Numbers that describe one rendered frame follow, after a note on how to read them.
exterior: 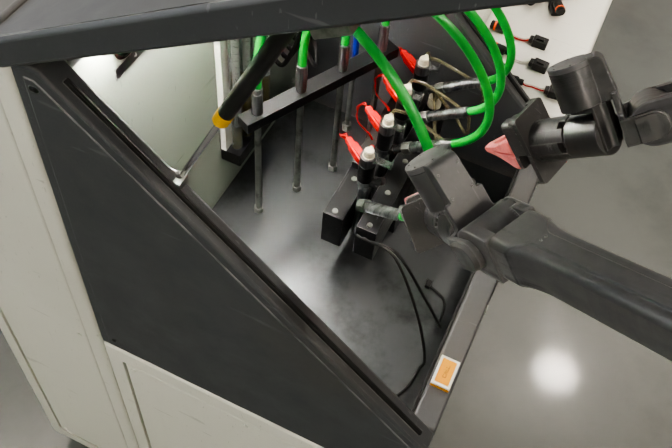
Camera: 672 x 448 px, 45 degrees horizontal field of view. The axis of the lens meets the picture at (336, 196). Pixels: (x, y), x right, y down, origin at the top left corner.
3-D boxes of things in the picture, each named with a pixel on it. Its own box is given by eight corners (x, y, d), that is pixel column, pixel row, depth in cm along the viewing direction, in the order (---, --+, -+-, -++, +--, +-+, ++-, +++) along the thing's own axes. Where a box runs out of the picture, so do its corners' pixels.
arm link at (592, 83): (675, 135, 97) (669, 116, 104) (647, 44, 94) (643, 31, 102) (574, 165, 101) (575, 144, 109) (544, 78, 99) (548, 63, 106)
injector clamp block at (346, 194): (367, 282, 148) (376, 233, 136) (318, 260, 150) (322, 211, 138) (434, 155, 168) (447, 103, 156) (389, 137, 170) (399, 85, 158)
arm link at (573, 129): (611, 162, 100) (634, 143, 103) (593, 110, 99) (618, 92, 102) (564, 166, 106) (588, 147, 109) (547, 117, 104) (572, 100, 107)
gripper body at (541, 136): (529, 97, 112) (573, 89, 106) (558, 159, 115) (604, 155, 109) (503, 122, 109) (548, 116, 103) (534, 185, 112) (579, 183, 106)
